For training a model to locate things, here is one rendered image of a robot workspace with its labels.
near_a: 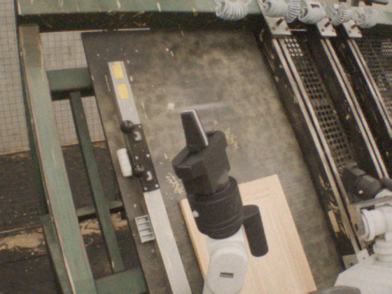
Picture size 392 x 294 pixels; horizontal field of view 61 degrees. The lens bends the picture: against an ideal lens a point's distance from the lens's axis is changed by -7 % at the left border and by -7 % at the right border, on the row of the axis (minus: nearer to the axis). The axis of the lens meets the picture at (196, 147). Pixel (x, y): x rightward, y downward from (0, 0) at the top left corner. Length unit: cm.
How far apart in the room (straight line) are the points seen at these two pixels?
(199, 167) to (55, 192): 51
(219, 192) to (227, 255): 11
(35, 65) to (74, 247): 52
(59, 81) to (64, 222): 46
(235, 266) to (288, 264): 60
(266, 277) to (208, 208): 63
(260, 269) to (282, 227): 16
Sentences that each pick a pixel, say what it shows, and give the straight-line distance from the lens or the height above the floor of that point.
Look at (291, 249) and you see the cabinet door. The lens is 122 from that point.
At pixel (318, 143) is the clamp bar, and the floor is 136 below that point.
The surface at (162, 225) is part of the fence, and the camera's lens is 99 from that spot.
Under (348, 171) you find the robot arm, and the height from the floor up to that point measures 128.
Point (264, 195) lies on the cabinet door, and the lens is 119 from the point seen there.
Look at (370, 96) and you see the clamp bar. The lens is 176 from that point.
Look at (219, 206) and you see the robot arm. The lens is 56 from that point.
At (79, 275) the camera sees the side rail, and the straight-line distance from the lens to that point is 92.
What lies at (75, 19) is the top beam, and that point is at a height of 180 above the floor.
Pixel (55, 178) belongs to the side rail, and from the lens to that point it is 95.
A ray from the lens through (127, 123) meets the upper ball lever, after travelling 91.
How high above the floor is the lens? 177
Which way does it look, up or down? 19 degrees down
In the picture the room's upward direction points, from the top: straight up
